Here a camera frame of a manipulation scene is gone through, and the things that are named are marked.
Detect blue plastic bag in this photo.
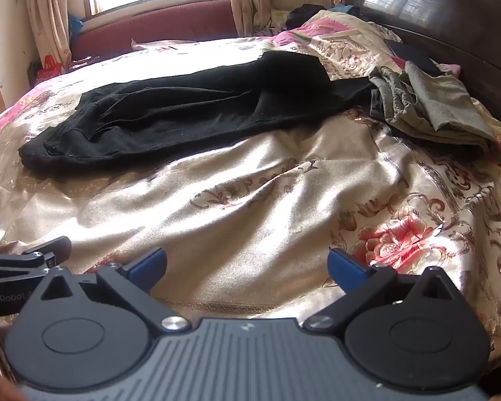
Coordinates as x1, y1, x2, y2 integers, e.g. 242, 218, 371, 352
68, 13, 85, 37

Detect flat black item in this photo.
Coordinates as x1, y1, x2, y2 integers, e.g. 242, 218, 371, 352
383, 38, 443, 77

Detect dark wooden headboard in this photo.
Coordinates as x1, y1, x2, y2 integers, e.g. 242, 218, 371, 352
346, 0, 501, 113

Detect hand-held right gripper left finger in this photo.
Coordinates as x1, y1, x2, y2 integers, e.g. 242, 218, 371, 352
35, 247, 193, 331

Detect black pants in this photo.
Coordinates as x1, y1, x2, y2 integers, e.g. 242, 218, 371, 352
19, 50, 376, 176

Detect red plastic bag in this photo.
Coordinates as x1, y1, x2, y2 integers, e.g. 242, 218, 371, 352
34, 55, 63, 86

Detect dark clothes pile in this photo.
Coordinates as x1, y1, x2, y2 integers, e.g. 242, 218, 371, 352
285, 3, 331, 31

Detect grey-green crumpled clothes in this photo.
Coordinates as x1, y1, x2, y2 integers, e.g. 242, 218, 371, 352
368, 60, 497, 155

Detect beige floral curtain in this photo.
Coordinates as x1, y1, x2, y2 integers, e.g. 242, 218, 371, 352
226, 0, 274, 37
22, 0, 75, 70

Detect pink cloth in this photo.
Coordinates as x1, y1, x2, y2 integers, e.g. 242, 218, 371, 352
436, 63, 462, 79

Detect floral satin bedspread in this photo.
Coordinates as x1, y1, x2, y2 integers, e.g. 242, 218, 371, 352
0, 8, 501, 368

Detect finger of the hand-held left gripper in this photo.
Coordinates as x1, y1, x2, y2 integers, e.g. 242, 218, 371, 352
0, 236, 72, 280

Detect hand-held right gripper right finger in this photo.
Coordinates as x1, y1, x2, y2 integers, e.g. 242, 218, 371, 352
303, 247, 462, 331

